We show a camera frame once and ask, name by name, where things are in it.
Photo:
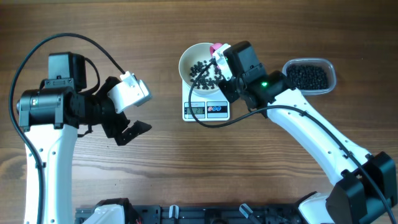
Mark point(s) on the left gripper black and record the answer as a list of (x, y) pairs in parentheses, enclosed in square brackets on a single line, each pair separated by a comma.
[(114, 127)]

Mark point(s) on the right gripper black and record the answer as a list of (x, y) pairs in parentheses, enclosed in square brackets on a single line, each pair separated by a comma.
[(229, 93)]

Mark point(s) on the black beans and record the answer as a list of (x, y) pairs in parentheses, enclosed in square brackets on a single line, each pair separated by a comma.
[(304, 76)]

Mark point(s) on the pink plastic measuring scoop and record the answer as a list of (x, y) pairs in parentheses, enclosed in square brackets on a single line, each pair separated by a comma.
[(216, 51)]

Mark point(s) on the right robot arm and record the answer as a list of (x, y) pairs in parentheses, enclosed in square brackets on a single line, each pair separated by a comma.
[(364, 185)]

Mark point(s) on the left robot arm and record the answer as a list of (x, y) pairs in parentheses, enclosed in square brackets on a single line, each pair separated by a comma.
[(50, 117)]

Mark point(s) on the white digital kitchen scale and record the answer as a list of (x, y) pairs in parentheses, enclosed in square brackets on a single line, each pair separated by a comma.
[(207, 105)]

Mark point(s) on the white bowl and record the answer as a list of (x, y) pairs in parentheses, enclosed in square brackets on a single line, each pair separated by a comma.
[(192, 60)]

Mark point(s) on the clear plastic food container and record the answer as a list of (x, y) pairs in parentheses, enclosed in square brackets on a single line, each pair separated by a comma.
[(312, 76)]

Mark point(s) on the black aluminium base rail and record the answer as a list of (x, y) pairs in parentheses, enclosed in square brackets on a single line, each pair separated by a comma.
[(268, 214)]

